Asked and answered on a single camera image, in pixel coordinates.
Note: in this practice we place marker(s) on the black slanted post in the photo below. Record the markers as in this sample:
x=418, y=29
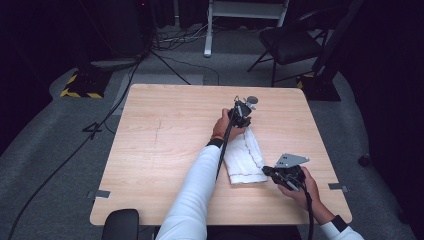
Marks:
x=336, y=36

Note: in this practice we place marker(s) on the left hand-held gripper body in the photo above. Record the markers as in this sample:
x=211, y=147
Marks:
x=242, y=111

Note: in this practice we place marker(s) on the yellow black striped base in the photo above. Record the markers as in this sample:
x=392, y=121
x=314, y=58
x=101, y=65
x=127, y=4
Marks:
x=320, y=88
x=85, y=83

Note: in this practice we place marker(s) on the grey tape piece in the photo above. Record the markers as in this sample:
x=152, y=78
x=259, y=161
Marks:
x=100, y=194
x=337, y=187

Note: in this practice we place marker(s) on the white metal stand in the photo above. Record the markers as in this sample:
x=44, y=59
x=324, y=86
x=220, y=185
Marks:
x=213, y=20

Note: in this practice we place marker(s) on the person's left hand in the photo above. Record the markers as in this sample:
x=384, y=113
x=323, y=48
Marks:
x=221, y=128

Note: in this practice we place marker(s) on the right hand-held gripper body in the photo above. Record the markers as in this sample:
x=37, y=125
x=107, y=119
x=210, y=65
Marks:
x=289, y=170

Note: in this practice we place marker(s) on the person's right hand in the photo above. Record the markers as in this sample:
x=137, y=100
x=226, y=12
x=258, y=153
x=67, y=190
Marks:
x=308, y=195

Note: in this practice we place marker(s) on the black rounded chair back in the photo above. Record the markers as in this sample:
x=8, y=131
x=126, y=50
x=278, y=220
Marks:
x=120, y=225

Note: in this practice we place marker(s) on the black folding chair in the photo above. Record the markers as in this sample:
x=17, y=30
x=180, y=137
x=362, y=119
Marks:
x=288, y=43

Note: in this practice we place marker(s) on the white towel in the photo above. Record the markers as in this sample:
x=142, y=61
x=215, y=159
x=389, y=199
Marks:
x=245, y=156

